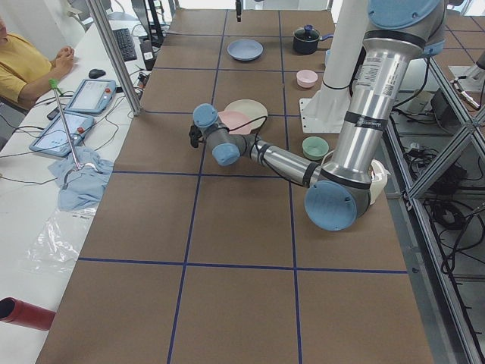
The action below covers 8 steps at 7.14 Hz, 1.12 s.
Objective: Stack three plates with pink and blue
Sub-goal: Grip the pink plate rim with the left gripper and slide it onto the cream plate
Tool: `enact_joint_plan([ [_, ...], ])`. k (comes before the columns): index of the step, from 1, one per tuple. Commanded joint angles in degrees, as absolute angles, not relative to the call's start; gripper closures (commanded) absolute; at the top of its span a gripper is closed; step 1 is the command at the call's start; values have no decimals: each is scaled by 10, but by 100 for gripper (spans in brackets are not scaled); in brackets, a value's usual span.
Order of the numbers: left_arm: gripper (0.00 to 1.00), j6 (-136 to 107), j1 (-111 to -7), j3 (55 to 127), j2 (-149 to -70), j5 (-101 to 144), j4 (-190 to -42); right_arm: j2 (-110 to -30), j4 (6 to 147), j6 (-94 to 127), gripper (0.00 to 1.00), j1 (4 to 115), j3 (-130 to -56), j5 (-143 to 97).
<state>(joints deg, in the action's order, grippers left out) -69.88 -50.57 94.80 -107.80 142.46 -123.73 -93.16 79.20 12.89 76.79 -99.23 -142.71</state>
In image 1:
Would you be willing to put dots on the metal stick green tip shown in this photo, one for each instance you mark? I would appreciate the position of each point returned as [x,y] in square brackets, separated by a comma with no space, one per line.
[53,83]

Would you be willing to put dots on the glass pot lid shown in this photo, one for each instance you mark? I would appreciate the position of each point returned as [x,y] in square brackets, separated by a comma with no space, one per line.
[307,33]

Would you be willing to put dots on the cream plate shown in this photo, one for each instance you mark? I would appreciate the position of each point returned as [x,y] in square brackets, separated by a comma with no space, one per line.
[254,110]

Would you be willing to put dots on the black keyboard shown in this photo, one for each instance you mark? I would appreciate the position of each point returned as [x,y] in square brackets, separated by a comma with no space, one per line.
[125,44]

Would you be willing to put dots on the lower teach pendant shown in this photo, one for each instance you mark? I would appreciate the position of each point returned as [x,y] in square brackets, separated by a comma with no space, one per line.
[53,140]

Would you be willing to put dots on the blue cloth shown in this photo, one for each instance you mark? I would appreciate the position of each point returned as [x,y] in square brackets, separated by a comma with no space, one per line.
[84,188]

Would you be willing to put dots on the blue cup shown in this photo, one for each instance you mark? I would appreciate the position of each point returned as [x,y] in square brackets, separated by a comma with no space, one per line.
[327,58]

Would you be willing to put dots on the dark blue pot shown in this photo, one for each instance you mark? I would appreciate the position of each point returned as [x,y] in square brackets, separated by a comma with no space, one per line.
[308,48]

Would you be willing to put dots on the pink plate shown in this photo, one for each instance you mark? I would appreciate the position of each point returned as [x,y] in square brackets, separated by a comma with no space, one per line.
[237,122]

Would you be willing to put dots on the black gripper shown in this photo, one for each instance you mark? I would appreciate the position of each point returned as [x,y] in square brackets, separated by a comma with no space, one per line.
[194,137]

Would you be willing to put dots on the cream toaster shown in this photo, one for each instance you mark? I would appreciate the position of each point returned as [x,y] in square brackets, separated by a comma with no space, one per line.
[379,177]

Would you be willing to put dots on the clear plastic bag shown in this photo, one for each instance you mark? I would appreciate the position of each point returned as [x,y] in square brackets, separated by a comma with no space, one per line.
[58,245]

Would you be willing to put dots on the blue plate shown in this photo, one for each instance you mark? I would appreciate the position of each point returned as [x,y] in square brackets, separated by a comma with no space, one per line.
[245,50]

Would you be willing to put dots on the aluminium frame post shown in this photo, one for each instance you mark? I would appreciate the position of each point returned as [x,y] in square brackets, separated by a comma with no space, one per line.
[108,39]

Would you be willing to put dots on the pink bowl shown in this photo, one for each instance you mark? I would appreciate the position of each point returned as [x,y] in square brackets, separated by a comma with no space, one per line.
[306,78]

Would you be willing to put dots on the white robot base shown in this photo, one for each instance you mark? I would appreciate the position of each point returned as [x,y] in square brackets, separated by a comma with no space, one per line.
[325,111]

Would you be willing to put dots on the teach pendant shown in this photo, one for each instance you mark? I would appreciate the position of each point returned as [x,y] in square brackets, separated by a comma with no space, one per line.
[92,97]
[53,140]

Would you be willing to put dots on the green bowl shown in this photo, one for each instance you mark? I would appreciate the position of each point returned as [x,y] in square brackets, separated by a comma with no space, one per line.
[315,148]

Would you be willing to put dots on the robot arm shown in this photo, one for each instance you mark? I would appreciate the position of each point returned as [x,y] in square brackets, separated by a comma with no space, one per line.
[339,190]

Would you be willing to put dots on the upper teach pendant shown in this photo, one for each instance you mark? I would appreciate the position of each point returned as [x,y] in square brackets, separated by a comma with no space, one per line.
[92,97]

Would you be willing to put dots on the black computer mouse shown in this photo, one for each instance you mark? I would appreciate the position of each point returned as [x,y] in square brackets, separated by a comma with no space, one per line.
[96,73]

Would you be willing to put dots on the person in yellow shirt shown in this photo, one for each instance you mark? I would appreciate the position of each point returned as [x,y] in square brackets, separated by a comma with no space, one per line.
[26,72]

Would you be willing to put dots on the red cylinder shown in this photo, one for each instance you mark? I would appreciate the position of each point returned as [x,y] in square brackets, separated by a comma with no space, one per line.
[18,312]

